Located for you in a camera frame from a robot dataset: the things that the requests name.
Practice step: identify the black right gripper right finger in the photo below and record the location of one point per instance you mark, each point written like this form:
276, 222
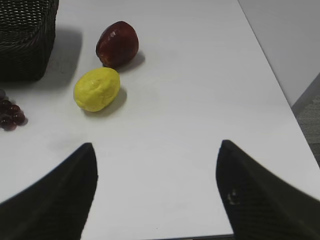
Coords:
259, 205

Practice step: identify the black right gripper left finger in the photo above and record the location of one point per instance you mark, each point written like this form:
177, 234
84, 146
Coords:
57, 206

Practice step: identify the black woven basket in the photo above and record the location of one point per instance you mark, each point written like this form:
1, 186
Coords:
27, 35

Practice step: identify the red grape bunch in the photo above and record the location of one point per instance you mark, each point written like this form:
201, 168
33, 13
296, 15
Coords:
11, 114

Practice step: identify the yellow lemon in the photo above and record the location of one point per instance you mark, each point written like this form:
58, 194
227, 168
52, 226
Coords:
96, 89

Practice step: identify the dark red apple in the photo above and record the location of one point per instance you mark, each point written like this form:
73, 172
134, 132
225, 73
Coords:
117, 45

